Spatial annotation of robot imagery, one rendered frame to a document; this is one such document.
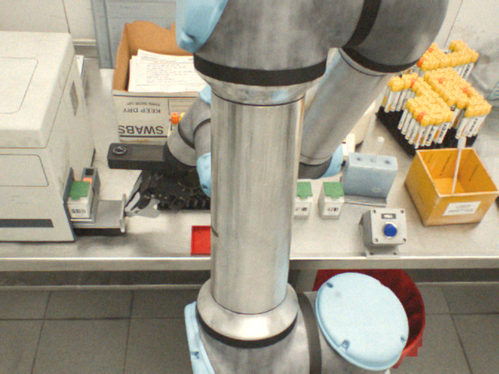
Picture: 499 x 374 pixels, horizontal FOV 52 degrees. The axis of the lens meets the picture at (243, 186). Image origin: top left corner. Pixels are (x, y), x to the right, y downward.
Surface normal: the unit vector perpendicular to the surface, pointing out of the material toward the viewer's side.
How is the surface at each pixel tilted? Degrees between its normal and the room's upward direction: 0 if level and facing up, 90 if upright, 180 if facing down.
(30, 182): 90
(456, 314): 0
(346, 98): 111
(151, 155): 3
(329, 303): 10
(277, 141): 73
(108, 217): 0
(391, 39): 121
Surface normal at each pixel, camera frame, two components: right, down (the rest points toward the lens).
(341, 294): 0.22, -0.64
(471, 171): -0.99, 0.05
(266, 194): 0.27, 0.49
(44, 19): 0.04, 0.74
